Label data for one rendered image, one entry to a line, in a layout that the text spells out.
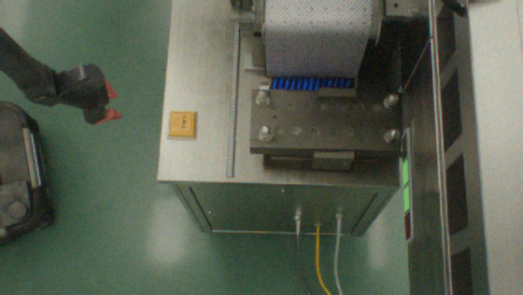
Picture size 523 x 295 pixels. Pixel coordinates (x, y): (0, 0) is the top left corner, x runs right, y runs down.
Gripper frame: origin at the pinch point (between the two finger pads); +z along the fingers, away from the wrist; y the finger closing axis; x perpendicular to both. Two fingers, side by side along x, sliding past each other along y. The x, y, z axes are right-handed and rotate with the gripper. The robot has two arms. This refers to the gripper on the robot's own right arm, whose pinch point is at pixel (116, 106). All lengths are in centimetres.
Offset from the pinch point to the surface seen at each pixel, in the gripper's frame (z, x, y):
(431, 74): 0, -76, -27
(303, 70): 22.0, -43.5, -4.5
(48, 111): 69, 91, 53
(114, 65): 85, 63, 67
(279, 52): 10.4, -43.2, -2.7
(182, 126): 17.8, -6.5, -5.3
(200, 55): 24.7, -13.8, 15.5
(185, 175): 18.6, -3.0, -18.2
